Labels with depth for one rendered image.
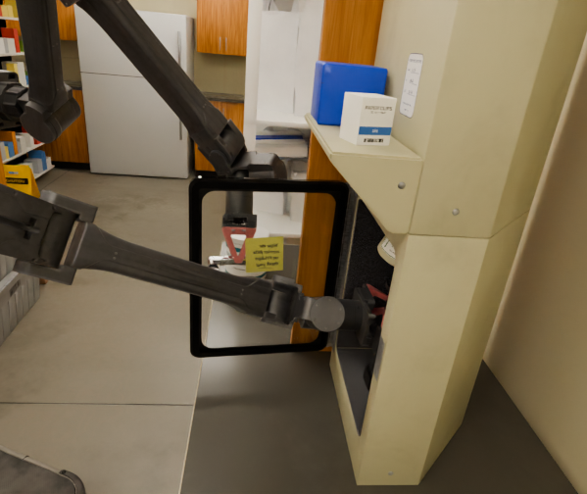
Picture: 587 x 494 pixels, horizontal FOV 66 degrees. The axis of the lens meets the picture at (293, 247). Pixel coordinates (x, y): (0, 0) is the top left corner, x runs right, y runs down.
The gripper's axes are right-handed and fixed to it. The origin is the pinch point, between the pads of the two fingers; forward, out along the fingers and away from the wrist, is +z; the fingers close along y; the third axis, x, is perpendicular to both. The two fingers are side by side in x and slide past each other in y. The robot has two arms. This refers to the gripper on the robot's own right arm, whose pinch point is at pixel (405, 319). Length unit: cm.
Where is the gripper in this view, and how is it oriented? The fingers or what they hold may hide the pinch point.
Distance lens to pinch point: 87.3
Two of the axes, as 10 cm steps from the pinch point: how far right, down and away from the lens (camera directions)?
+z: 9.8, 0.9, 1.5
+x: -1.4, 9.2, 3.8
